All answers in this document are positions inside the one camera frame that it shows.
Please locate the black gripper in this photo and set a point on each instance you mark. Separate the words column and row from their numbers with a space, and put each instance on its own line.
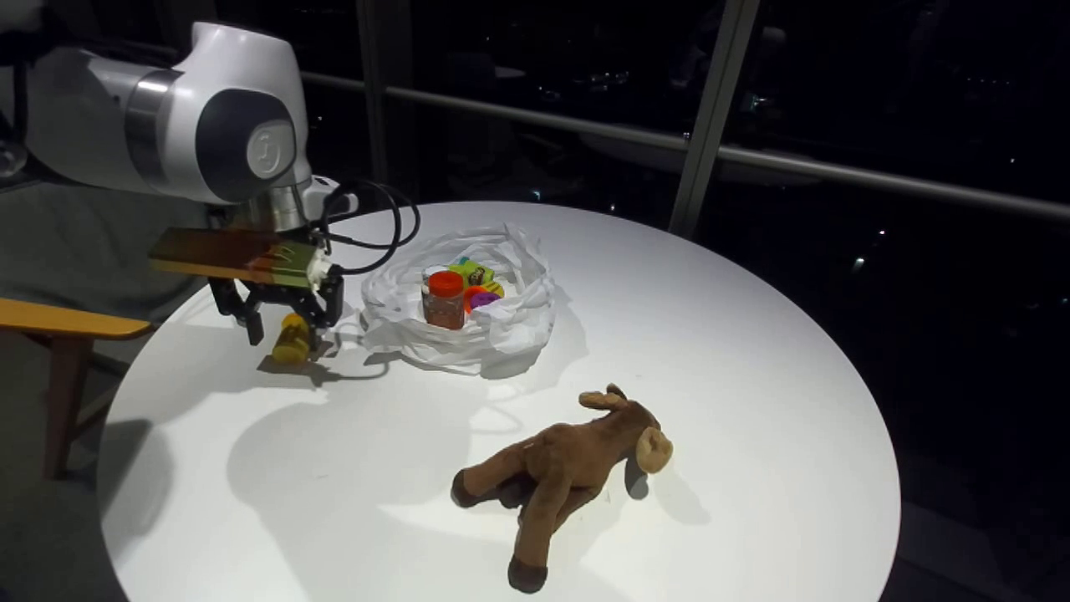
column 285, row 289

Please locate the yellow plastic cup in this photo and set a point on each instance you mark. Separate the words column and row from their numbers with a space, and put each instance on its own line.
column 290, row 348

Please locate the brown jar with red cap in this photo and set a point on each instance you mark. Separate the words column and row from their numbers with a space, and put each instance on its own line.
column 446, row 303

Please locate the small tub with green lid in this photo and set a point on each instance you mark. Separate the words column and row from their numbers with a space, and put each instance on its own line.
column 472, row 273

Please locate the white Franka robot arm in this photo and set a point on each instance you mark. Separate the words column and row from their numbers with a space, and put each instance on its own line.
column 168, row 123

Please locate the grey armchair with wooden arms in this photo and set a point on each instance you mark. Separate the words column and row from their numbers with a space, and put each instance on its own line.
column 69, row 323

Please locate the brown plush donkey toy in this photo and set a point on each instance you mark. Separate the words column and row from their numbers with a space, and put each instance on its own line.
column 569, row 462

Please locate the wrist camera on wooden board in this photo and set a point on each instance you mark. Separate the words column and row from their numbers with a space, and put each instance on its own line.
column 222, row 257

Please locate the grey window frame post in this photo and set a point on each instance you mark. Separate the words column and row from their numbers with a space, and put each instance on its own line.
column 714, row 112

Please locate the grey horizontal window rail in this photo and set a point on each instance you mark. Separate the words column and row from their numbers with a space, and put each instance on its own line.
column 846, row 169

